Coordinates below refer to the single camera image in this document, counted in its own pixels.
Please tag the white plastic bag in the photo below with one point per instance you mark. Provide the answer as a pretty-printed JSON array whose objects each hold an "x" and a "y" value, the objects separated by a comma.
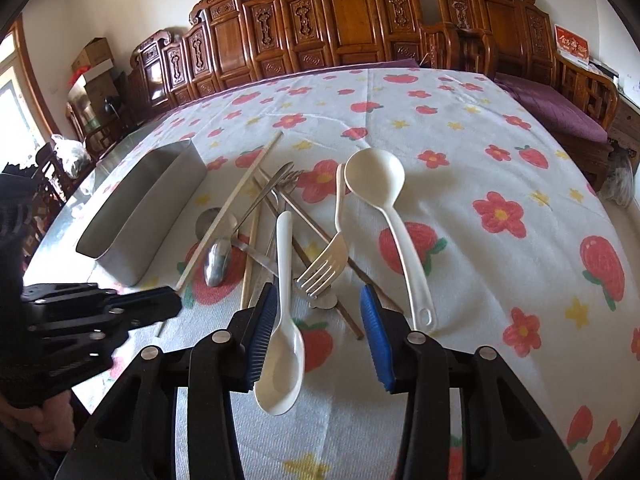
[{"x": 72, "y": 155}]

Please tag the carved wooden sofa bench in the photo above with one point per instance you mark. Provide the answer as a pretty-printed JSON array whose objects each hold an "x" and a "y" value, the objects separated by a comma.
[{"x": 234, "y": 42}]

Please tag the dark brown chopstick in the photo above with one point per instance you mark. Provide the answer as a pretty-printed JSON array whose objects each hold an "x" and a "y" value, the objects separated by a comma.
[
  {"x": 327, "y": 300},
  {"x": 389, "y": 302}
]

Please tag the grey plastic bag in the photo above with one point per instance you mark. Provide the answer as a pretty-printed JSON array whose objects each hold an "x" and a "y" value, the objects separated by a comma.
[{"x": 618, "y": 186}]

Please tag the person's hand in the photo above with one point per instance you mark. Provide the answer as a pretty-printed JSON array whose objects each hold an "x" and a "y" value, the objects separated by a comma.
[{"x": 52, "y": 421}]

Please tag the large cream plastic ladle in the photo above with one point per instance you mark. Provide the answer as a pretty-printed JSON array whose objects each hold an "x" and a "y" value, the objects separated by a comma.
[{"x": 377, "y": 177}]

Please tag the cardboard boxes stack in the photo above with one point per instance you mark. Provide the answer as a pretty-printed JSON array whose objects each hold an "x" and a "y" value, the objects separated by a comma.
[{"x": 93, "y": 96}]

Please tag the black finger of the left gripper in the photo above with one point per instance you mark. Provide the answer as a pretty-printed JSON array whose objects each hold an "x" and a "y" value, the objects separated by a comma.
[{"x": 72, "y": 320}]

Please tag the red paper box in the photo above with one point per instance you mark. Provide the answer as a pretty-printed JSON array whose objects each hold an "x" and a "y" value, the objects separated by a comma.
[{"x": 571, "y": 46}]

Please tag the purple seat cushion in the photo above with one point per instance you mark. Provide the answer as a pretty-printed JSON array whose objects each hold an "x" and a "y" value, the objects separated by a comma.
[{"x": 554, "y": 111}]

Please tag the stainless steel spoon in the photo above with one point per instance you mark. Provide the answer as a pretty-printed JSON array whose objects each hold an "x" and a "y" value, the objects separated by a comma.
[{"x": 218, "y": 257}]

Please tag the carved wooden armchair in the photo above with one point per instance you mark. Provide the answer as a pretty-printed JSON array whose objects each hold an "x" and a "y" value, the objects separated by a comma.
[{"x": 515, "y": 37}]

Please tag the cream plastic fork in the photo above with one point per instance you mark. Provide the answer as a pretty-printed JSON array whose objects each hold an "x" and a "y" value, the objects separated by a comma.
[{"x": 328, "y": 266}]

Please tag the floral strawberry tablecloth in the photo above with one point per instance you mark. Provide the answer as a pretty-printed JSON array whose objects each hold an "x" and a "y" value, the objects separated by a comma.
[{"x": 425, "y": 173}]

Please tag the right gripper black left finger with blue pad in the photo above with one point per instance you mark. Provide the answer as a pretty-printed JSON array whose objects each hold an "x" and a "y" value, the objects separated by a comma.
[{"x": 226, "y": 361}]

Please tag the small cream plastic spoon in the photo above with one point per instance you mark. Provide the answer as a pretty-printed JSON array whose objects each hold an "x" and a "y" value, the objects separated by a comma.
[{"x": 278, "y": 388}]

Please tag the grey metal utensil box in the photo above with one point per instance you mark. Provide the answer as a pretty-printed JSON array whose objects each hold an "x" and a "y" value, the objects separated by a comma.
[{"x": 125, "y": 234}]

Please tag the stainless steel fork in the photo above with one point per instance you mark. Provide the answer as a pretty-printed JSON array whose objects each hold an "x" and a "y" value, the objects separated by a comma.
[{"x": 280, "y": 194}]

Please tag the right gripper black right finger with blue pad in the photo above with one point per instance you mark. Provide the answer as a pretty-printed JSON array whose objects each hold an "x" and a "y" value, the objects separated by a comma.
[{"x": 408, "y": 361}]

